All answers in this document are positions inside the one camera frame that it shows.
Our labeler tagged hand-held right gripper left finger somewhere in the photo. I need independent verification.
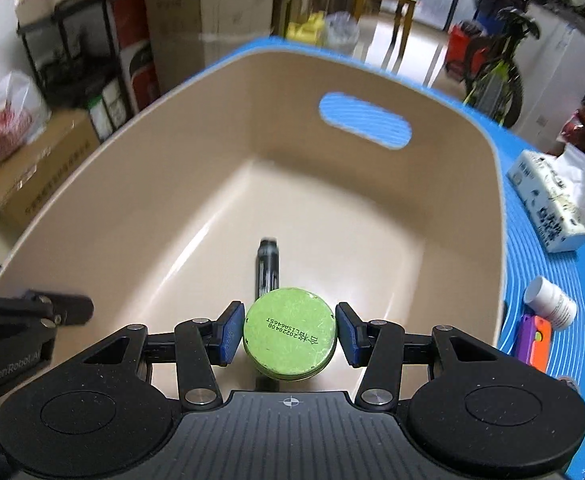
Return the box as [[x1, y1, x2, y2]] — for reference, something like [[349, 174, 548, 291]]
[[80, 301, 246, 409]]

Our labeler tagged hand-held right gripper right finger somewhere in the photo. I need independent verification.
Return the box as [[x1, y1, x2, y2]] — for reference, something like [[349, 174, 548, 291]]
[[335, 302, 499, 408]]

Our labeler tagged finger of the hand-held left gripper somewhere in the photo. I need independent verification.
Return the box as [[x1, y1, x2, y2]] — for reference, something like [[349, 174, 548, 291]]
[[0, 289, 95, 330]]

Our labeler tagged round green tin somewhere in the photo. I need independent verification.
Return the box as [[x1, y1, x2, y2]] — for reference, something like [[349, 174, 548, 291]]
[[242, 287, 337, 380]]

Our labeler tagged beige plastic bin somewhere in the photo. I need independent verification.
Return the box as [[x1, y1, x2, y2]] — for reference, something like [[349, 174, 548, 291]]
[[0, 50, 511, 413]]

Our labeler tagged purple orange plastic toy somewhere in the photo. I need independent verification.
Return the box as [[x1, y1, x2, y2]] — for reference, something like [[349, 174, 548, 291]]
[[515, 312, 556, 374]]

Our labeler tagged black marker pen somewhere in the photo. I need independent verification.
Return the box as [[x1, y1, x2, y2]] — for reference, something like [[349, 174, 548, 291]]
[[254, 237, 282, 392]]

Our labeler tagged brown cardboard box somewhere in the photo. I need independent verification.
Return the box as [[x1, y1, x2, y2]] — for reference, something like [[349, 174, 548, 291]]
[[0, 109, 101, 231]]

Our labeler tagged blue silicone mat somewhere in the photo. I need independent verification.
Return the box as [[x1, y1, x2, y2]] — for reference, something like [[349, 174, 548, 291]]
[[202, 37, 585, 480]]

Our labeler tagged white red plastic bag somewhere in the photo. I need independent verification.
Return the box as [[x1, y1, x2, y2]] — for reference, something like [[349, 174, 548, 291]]
[[0, 71, 51, 177]]

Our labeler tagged white pill bottle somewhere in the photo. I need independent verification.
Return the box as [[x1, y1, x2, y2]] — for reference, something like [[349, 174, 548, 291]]
[[523, 276, 578, 332]]

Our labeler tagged printed tissue pack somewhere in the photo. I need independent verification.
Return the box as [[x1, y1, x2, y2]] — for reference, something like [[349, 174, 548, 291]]
[[507, 144, 585, 254]]

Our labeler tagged red white appliance box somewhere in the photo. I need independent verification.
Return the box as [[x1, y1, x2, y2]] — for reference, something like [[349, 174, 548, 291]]
[[110, 0, 161, 112]]

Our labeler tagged black metal rack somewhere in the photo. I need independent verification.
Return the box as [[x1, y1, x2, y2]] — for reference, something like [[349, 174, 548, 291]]
[[16, 0, 123, 142]]

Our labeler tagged green black bike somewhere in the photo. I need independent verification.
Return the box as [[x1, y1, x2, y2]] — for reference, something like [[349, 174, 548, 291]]
[[460, 7, 541, 128]]

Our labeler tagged open cardboard box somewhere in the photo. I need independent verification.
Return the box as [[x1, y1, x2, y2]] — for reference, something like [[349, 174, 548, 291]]
[[15, 0, 109, 27]]

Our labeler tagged clear plastic bag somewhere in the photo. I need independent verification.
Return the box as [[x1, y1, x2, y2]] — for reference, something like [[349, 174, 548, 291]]
[[325, 10, 361, 49]]

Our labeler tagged large wrapped cardboard box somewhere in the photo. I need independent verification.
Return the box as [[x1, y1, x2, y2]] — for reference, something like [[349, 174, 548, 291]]
[[142, 0, 279, 97]]

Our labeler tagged white cardboard box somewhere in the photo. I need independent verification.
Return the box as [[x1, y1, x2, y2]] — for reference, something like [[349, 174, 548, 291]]
[[517, 5, 585, 152]]

